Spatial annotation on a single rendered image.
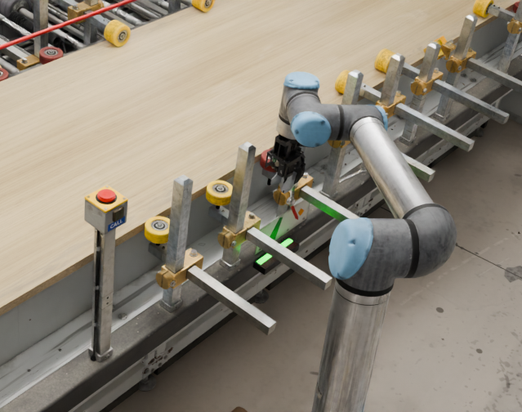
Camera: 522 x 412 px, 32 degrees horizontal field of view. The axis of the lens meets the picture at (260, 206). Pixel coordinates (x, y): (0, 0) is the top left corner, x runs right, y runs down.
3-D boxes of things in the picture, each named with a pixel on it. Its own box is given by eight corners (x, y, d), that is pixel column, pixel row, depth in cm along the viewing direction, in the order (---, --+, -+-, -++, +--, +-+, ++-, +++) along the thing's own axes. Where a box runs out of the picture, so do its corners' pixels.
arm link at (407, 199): (482, 239, 170) (381, 95, 227) (420, 239, 167) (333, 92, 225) (468, 289, 176) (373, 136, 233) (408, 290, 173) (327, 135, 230)
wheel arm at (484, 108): (507, 121, 308) (510, 112, 306) (502, 125, 306) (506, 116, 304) (387, 61, 330) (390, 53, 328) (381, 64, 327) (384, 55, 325)
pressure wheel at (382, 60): (383, 72, 324) (391, 76, 331) (394, 51, 322) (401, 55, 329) (370, 65, 326) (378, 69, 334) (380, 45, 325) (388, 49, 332)
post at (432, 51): (408, 157, 337) (441, 43, 307) (403, 160, 335) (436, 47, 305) (400, 153, 338) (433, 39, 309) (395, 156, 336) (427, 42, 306)
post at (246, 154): (235, 275, 270) (256, 145, 240) (228, 280, 267) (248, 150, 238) (227, 269, 271) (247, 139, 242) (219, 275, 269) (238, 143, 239)
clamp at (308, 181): (310, 190, 280) (314, 177, 277) (284, 208, 272) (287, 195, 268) (296, 182, 283) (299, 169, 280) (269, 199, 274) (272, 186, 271)
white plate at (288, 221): (307, 219, 288) (312, 194, 282) (255, 255, 271) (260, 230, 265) (305, 218, 289) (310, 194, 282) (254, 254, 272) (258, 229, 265)
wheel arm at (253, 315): (274, 331, 234) (277, 320, 232) (266, 338, 232) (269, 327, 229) (156, 248, 253) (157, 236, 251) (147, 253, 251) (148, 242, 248)
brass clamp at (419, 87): (441, 86, 323) (444, 73, 320) (421, 98, 314) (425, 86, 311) (426, 78, 326) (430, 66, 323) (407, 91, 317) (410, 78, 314)
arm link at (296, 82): (288, 87, 223) (282, 65, 230) (281, 128, 230) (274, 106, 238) (325, 87, 225) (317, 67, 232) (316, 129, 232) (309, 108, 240)
